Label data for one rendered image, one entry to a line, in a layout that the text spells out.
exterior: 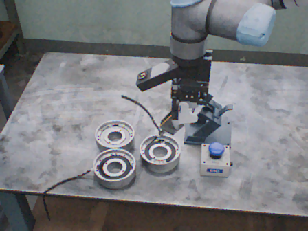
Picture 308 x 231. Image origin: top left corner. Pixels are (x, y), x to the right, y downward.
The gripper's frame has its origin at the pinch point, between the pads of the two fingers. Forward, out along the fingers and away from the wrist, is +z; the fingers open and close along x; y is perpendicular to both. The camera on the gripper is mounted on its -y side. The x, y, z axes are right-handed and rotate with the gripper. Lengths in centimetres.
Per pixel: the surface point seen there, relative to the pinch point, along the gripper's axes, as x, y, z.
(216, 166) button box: -5.3, 11.2, 8.9
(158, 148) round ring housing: 0.4, -4.1, 11.2
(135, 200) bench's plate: -15.2, -7.3, 13.2
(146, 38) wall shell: 157, -35, 76
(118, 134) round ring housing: 4.2, -15.7, 11.3
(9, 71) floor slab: 130, -123, 93
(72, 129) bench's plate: 5.9, -29.6, 13.2
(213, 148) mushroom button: -2.4, 9.9, 5.7
